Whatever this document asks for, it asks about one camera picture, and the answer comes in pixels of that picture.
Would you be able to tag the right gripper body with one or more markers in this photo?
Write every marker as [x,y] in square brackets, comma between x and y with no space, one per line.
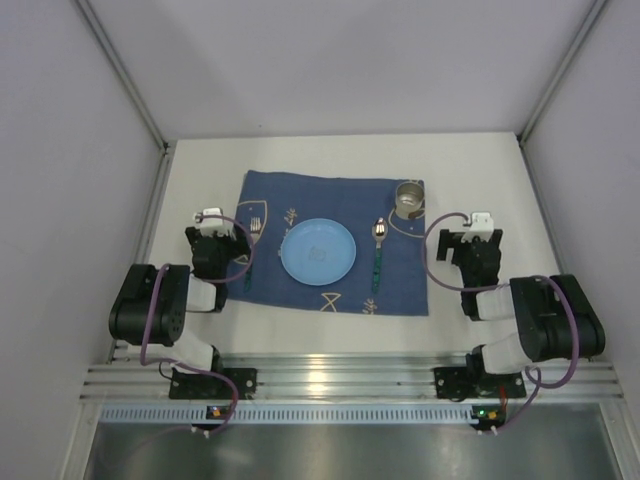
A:
[470,242]

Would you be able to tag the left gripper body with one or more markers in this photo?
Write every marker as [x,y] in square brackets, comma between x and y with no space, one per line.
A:
[214,240]

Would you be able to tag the beige cup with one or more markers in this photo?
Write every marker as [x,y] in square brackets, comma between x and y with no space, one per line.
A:
[409,200]

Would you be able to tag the blue cloth placemat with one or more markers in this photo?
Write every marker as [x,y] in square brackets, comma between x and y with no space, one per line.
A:
[283,200]

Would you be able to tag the spoon with blue handle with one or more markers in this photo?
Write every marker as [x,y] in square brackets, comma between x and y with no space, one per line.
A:
[379,233]

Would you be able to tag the blue plastic plate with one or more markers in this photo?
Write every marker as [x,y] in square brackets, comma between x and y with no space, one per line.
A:
[318,252]

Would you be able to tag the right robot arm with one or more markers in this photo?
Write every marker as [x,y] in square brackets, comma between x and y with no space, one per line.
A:
[553,317]

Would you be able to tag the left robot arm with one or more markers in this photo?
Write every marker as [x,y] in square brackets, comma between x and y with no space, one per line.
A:
[150,309]

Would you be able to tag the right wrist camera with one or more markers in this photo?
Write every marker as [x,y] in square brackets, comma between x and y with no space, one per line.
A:
[479,227]

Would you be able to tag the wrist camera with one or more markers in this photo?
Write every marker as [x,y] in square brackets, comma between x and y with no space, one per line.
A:
[210,223]
[479,227]

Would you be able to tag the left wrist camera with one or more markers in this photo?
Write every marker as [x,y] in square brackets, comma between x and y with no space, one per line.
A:
[210,223]

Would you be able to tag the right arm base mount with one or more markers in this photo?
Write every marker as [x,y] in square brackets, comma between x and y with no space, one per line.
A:
[458,384]

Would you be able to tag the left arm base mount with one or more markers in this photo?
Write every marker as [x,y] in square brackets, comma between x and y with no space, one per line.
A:
[189,386]

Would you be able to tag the aluminium rail beam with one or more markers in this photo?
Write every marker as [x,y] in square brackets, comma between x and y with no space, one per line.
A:
[334,378]

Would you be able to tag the perforated cable duct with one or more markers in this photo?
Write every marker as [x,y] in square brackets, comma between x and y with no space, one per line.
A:
[296,414]

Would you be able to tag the left frame post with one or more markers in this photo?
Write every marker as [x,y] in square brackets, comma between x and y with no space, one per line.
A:
[100,34]

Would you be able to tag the frame post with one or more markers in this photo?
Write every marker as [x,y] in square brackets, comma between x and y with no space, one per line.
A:
[577,43]
[100,34]

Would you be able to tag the right frame post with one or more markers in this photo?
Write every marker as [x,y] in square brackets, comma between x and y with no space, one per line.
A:
[577,43]

